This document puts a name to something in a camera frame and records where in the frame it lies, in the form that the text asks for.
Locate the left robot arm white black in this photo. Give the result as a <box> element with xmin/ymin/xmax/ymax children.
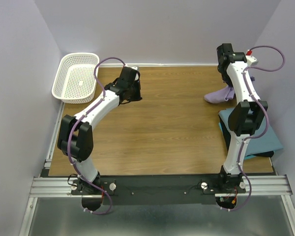
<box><xmin>57</xmin><ymin>66</ymin><xmax>142</xmax><ymax>191</ymax></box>

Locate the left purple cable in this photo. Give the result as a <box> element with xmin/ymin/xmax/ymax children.
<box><xmin>67</xmin><ymin>57</ymin><xmax>126</xmax><ymax>215</ymax></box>

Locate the purple t shirt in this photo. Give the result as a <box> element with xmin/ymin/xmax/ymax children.
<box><xmin>204</xmin><ymin>85</ymin><xmax>236</xmax><ymax>104</ymax></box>

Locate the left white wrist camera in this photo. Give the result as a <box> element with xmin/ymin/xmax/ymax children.
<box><xmin>123</xmin><ymin>66</ymin><xmax>140</xmax><ymax>81</ymax></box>

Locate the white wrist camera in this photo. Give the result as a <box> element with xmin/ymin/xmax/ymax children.
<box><xmin>245</xmin><ymin>49</ymin><xmax>258</xmax><ymax>67</ymax></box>
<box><xmin>123</xmin><ymin>66</ymin><xmax>140</xmax><ymax>81</ymax></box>

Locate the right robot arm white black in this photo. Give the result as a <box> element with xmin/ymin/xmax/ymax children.
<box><xmin>217</xmin><ymin>43</ymin><xmax>268</xmax><ymax>193</ymax></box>

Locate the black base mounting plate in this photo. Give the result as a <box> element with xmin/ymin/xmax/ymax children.
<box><xmin>70</xmin><ymin>174</ymin><xmax>247</xmax><ymax>211</ymax></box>

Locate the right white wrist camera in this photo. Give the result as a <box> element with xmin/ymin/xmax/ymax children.
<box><xmin>245</xmin><ymin>49</ymin><xmax>258</xmax><ymax>67</ymax></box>

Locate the folded teal t shirt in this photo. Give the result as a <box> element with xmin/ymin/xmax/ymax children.
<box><xmin>218</xmin><ymin>109</ymin><xmax>285</xmax><ymax>155</ymax></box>

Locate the white plastic laundry basket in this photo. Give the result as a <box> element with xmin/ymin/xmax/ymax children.
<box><xmin>52</xmin><ymin>53</ymin><xmax>99</xmax><ymax>104</ymax></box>

